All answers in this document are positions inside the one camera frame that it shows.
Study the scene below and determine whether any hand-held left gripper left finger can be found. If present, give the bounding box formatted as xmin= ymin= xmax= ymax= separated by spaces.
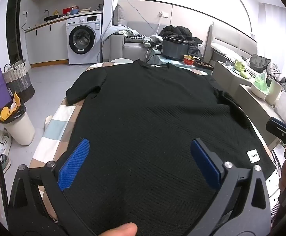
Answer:
xmin=8 ymin=138 xmax=97 ymax=236

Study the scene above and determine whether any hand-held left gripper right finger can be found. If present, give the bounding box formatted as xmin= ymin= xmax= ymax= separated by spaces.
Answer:
xmin=182 ymin=138 xmax=273 ymax=236

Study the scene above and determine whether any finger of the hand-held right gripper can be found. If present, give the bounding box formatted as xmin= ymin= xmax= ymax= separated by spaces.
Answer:
xmin=266 ymin=117 xmax=286 ymax=143

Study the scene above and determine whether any black knit sweater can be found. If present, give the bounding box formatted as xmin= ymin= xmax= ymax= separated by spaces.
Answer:
xmin=66 ymin=59 xmax=276 ymax=236

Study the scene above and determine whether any person's right hand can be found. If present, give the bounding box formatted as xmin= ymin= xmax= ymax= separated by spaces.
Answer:
xmin=279 ymin=161 xmax=286 ymax=198

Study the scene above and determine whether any person's left hand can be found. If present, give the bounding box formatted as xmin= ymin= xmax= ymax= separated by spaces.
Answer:
xmin=100 ymin=222 xmax=138 ymax=236

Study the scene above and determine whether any striped rug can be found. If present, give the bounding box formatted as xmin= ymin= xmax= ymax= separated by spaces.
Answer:
xmin=266 ymin=150 xmax=284 ymax=224

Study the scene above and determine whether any checkered tablecloth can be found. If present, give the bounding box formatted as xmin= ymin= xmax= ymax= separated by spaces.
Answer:
xmin=29 ymin=61 xmax=273 ymax=224

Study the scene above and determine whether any white jug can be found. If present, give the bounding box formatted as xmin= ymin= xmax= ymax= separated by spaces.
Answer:
xmin=266 ymin=79 xmax=282 ymax=105

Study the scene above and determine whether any green plastic bag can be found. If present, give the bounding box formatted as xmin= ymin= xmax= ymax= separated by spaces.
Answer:
xmin=254 ymin=72 xmax=271 ymax=94

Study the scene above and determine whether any white trash bin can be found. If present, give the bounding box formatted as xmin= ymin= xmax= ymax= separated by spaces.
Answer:
xmin=0 ymin=108 xmax=36 ymax=145

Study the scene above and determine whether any grey side table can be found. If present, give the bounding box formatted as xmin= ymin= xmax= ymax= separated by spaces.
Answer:
xmin=212 ymin=60 xmax=259 ymax=101

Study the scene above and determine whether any grey jacket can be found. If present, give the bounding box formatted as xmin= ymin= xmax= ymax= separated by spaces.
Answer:
xmin=250 ymin=54 xmax=286 ymax=89

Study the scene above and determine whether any green toy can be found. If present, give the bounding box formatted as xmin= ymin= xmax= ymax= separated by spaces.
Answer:
xmin=234 ymin=59 xmax=250 ymax=78

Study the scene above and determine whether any yellow packet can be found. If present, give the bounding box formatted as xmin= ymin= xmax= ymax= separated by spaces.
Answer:
xmin=0 ymin=92 xmax=23 ymax=122

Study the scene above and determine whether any white curtain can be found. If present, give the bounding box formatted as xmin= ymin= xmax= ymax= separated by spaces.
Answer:
xmin=257 ymin=1 xmax=286 ymax=84

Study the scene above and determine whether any white pillow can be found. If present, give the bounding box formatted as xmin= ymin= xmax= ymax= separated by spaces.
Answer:
xmin=211 ymin=42 xmax=250 ymax=63

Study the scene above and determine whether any grey woven basket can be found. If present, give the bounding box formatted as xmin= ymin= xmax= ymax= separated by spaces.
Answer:
xmin=2 ymin=59 xmax=35 ymax=102

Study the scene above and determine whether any tray with food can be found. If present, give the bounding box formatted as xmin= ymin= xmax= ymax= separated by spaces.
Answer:
xmin=194 ymin=60 xmax=215 ymax=70

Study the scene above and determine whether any white round stool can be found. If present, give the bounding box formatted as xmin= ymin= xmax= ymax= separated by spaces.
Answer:
xmin=111 ymin=58 xmax=134 ymax=64

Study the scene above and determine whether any kitchen counter cabinet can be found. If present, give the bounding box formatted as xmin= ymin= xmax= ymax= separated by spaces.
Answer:
xmin=25 ymin=10 xmax=104 ymax=67

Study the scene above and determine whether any white washing machine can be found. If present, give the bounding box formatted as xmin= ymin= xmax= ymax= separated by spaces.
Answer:
xmin=66 ymin=14 xmax=103 ymax=65

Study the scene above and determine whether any grey sofa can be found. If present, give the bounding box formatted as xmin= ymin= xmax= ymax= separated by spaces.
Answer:
xmin=110 ymin=33 xmax=163 ymax=63

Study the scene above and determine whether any black jacket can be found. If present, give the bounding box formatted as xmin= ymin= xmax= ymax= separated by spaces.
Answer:
xmin=159 ymin=25 xmax=204 ymax=57

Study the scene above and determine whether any grey garment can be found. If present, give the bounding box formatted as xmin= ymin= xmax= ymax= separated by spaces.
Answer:
xmin=143 ymin=36 xmax=163 ymax=48

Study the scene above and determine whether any light blue garment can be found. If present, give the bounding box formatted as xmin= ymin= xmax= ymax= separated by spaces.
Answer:
xmin=100 ymin=25 xmax=138 ymax=42

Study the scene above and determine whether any red box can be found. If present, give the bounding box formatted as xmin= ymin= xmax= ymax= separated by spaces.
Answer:
xmin=63 ymin=6 xmax=80 ymax=15

